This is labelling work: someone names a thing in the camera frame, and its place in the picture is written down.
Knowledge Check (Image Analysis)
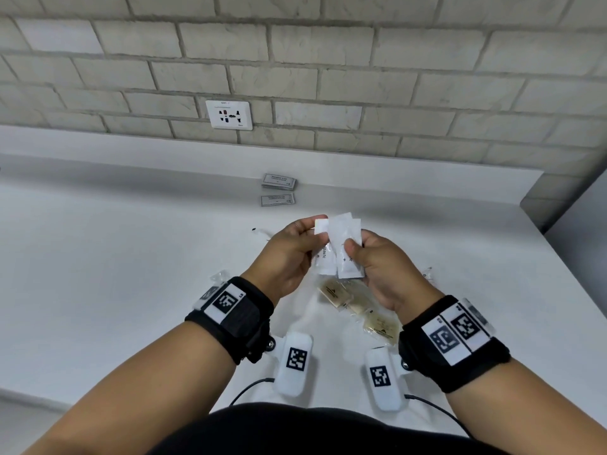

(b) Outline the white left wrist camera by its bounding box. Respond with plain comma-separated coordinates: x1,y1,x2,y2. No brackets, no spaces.
274,331,314,397

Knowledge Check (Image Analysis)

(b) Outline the person's left forearm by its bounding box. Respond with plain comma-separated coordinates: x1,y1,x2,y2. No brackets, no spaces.
18,322,238,455

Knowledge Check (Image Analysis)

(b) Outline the black right camera cable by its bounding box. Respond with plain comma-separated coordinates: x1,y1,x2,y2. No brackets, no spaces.
403,394,473,439

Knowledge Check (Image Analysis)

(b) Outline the black wristband with markers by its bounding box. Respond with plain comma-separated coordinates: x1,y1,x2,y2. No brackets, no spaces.
185,277,275,365
397,294,512,394

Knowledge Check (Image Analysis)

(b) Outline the person's right hand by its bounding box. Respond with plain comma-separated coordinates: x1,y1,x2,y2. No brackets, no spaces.
343,230,445,326

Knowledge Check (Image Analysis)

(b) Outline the black left camera cable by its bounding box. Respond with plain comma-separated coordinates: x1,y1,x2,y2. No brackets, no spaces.
229,377,277,407

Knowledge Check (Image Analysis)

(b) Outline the black camera cable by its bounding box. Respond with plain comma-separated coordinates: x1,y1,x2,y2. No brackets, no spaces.
229,377,277,407
403,394,473,439

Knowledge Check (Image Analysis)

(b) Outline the person's left hand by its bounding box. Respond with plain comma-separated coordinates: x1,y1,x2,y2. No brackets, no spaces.
240,214,330,307

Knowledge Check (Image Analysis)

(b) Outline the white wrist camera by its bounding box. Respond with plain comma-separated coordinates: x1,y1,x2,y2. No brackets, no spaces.
364,346,408,413
274,331,314,397

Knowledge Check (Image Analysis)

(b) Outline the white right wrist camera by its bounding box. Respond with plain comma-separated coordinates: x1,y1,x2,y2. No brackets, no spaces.
364,346,408,413

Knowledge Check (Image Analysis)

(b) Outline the white wall socket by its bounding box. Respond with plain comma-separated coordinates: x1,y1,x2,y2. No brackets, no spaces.
205,100,254,131

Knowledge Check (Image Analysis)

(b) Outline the black right wristband with markers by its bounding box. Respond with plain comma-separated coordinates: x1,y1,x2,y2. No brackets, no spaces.
397,294,512,394

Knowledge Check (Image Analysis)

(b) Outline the black left wristband with markers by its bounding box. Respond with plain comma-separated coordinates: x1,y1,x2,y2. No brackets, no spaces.
185,277,275,365

